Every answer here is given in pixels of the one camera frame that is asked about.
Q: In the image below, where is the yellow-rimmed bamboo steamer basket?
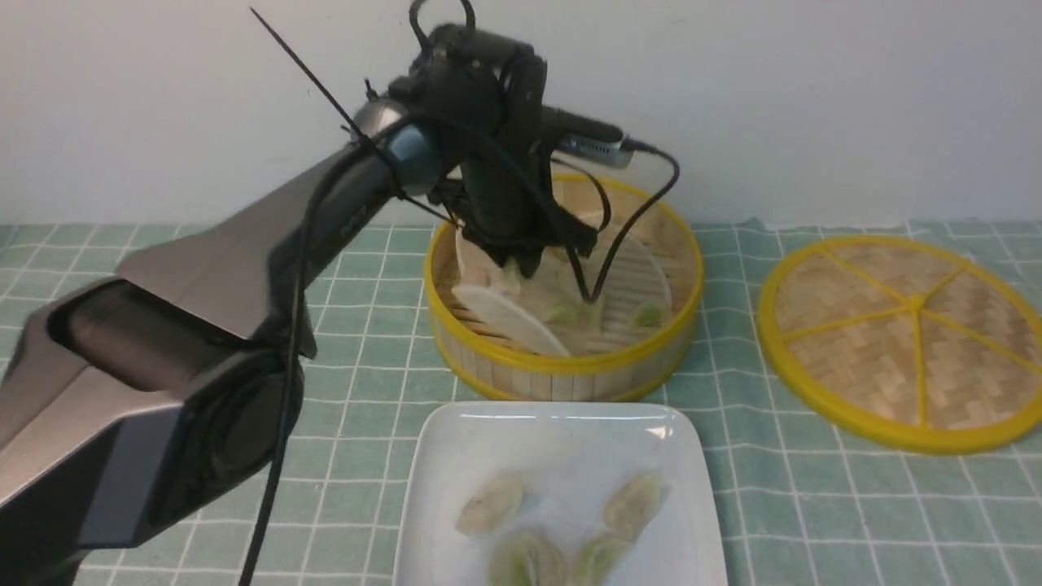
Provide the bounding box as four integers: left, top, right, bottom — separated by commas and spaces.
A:
423, 201, 703, 401

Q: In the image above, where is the white perforated steamer liner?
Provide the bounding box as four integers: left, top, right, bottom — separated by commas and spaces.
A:
453, 234, 672, 357

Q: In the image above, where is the green dumpling steamer front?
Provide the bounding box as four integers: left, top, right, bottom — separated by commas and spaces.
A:
543, 300, 581, 327

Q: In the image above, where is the green dumpling steamer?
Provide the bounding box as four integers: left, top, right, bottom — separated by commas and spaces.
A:
629, 301, 672, 329
543, 300, 581, 327

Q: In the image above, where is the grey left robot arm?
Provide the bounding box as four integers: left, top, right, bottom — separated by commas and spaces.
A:
1, 24, 596, 585

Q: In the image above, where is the yellow-rimmed woven steamer lid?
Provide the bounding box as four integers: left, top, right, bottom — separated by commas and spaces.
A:
758, 236, 1041, 455

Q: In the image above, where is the white square plate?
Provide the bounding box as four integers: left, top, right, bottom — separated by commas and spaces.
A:
393, 401, 729, 585

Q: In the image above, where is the green-white dumpling bottom centre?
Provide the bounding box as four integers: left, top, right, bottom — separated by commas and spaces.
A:
488, 531, 569, 585

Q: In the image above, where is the pale dumpling on plate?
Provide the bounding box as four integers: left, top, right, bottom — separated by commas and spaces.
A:
602, 471, 666, 542
454, 474, 525, 536

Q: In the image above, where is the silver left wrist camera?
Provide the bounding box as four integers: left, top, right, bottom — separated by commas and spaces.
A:
541, 105, 635, 169

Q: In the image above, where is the green dumpling bottom right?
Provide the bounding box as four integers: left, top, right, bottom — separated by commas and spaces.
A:
571, 534, 632, 585

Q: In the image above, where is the green dumpling steamer right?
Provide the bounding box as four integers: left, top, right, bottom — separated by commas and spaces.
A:
629, 301, 672, 329

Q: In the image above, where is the black left camera cable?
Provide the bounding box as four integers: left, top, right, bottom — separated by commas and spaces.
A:
235, 0, 681, 586

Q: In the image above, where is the pale dumpling left on plate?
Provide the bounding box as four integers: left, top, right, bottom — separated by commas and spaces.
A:
454, 474, 525, 536

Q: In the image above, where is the pale dumpling right on plate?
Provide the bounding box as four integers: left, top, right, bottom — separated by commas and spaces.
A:
602, 471, 666, 542

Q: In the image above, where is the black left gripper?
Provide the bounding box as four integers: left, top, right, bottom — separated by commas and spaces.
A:
388, 23, 597, 277

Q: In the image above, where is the green checkered tablecloth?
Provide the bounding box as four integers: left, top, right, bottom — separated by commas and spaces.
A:
0, 218, 1042, 586

